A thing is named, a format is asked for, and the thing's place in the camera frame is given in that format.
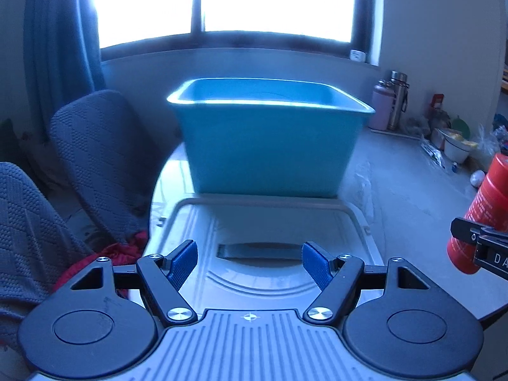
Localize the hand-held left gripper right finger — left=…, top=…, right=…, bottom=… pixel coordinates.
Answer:
left=302, top=241, right=433, bottom=324

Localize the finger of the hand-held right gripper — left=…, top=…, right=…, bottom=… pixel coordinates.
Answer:
left=451, top=217, right=484, bottom=244

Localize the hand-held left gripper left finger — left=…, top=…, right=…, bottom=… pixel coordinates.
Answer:
left=70, top=240, right=199, bottom=324

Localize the red cylindrical can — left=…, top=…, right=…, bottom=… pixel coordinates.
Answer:
left=447, top=152, right=508, bottom=275

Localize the blue plastic bin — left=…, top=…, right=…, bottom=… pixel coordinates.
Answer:
left=166, top=78, right=376, bottom=199

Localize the red cloth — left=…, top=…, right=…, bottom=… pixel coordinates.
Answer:
left=53, top=229, right=150, bottom=300

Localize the grey plastic box lid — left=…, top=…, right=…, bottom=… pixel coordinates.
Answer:
left=148, top=196, right=382, bottom=319

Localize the white bowl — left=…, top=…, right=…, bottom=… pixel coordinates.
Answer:
left=443, top=132, right=472, bottom=164

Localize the clear plastic bag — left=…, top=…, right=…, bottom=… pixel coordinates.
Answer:
left=471, top=122, right=508, bottom=172

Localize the green round lid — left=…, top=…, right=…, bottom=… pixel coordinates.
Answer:
left=451, top=115, right=471, bottom=139

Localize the grey padded chair back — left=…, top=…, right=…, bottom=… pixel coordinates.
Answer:
left=49, top=90, right=161, bottom=247

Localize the steel thermos bottle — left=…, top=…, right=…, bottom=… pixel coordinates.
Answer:
left=386, top=70, right=410, bottom=130

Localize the pink water bottle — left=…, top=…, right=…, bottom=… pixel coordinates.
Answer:
left=371, top=80, right=397, bottom=131

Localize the grey quilted chair front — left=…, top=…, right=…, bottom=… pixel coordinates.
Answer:
left=0, top=161, right=98, bottom=350

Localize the blue curtain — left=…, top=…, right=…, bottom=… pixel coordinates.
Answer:
left=23, top=0, right=107, bottom=137

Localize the window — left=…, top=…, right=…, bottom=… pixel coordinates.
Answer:
left=85, top=0, right=382, bottom=66

